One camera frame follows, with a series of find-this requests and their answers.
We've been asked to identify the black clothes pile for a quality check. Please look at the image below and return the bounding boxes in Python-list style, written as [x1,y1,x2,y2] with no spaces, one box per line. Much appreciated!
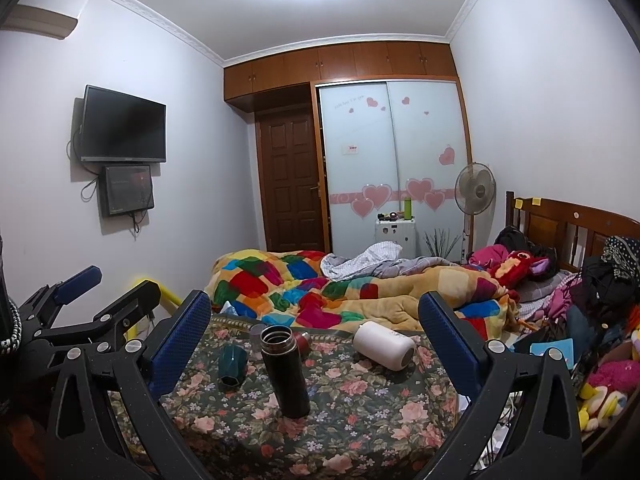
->
[579,236,640,313]

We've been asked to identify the brown wooden door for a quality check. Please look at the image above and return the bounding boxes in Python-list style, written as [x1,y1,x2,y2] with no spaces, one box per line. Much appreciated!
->
[255,109,329,254]

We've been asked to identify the pink cloth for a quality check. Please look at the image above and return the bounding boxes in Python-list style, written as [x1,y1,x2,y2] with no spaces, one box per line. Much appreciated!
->
[467,244,509,269]

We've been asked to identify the dark green faceted cup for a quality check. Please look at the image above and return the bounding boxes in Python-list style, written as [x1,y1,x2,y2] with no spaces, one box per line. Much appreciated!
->
[218,343,247,391]

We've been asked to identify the floral tablecloth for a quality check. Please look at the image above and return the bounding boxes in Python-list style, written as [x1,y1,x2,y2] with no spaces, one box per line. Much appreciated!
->
[107,312,462,480]

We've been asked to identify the pink plush toy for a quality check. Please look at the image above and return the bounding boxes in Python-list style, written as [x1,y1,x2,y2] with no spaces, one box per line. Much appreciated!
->
[587,359,640,402]

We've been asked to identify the wooden bed headboard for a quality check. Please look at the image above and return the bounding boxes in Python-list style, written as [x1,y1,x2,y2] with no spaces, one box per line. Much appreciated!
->
[504,190,640,272]

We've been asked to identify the small black wall monitor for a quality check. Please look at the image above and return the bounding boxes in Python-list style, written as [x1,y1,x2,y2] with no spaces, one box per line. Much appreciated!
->
[98,164,155,218]

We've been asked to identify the yellow plush toy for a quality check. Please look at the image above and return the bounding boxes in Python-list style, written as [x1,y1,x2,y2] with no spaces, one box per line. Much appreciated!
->
[577,384,629,432]

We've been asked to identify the wooden overhead cabinets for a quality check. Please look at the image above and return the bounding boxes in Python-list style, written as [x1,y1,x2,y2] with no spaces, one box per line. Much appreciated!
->
[223,39,460,112]

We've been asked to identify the yellow plastic frame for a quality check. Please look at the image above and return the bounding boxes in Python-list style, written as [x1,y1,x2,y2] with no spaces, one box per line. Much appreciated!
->
[125,275,180,342]

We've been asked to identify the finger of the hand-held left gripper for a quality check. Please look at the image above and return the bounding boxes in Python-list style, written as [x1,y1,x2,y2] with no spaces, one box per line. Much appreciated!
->
[30,280,162,357]
[15,265,104,332]

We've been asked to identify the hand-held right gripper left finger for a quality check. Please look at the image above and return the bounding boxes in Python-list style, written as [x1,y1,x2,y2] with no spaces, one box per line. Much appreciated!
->
[44,289,221,480]

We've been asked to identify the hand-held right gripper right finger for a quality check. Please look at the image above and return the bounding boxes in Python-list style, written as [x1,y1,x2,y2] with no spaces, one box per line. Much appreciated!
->
[400,291,584,480]

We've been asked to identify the white air conditioner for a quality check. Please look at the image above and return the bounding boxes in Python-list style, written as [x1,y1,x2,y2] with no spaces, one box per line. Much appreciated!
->
[0,0,94,41]

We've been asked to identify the white cup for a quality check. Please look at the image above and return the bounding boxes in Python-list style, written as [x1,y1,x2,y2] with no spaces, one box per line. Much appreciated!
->
[352,320,417,372]

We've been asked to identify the dark spiky plant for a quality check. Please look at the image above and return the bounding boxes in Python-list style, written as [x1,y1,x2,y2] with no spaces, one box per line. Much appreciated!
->
[423,228,461,264]

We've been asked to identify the blue notebook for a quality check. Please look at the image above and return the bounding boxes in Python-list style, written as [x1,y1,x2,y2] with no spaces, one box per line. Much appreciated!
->
[529,338,576,361]

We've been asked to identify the black wall television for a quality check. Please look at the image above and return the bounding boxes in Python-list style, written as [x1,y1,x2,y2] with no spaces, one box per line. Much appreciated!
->
[78,85,168,164]

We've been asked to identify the black thermos bottle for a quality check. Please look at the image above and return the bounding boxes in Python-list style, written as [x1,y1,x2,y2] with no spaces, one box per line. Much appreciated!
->
[259,324,312,420]

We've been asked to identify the sliding wardrobe with heart stickers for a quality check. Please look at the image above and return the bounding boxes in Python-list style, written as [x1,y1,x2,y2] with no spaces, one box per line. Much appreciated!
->
[314,77,474,262]

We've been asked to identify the colourful patchwork blanket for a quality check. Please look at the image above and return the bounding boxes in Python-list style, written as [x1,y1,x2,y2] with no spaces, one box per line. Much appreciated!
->
[210,250,522,337]

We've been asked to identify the black backpack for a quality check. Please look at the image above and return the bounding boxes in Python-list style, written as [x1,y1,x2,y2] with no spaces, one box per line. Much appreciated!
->
[494,225,532,257]

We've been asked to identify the standing fan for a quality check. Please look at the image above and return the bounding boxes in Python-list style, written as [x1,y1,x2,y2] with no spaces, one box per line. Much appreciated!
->
[453,162,496,264]

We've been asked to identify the red plush toy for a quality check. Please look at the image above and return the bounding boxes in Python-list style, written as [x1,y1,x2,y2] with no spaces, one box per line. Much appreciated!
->
[487,250,552,289]

